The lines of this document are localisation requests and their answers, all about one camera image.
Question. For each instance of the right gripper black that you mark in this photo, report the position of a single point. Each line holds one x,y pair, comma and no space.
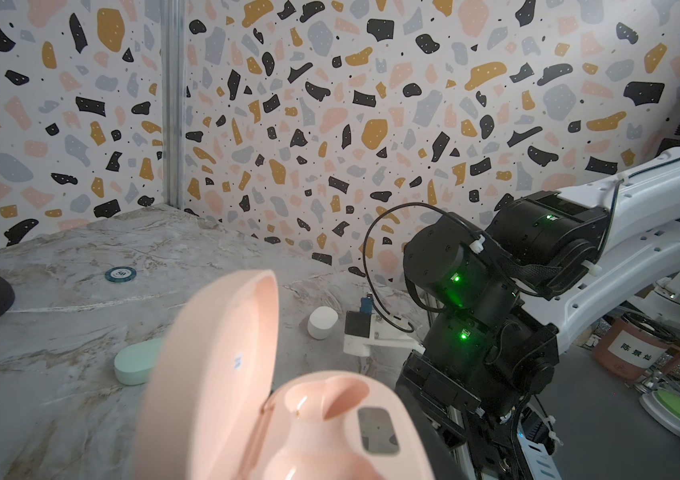
491,387

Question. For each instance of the small black ring marker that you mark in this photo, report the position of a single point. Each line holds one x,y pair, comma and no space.
120,274

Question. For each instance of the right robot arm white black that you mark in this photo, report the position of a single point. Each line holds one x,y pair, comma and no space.
513,296

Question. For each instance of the white earbud charging case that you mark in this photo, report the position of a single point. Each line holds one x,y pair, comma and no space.
321,322

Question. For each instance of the pink white earbud case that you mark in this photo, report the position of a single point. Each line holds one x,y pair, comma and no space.
210,410

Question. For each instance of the red labelled container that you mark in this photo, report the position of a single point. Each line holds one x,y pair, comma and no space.
635,344

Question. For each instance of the mint green earbud case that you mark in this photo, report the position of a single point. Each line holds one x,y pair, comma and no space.
134,364

